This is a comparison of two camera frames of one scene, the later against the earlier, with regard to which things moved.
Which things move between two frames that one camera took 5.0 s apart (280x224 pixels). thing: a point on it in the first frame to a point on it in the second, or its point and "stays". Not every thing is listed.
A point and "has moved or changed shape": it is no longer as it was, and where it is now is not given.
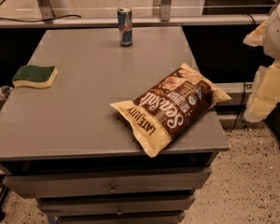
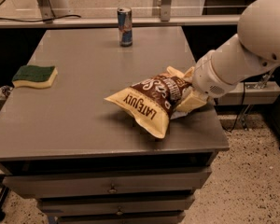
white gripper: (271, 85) to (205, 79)
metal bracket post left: (45, 7) stays
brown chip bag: (172, 108) has moved or changed shape
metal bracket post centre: (165, 5) stays
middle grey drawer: (119, 203) stays
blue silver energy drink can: (125, 26) stays
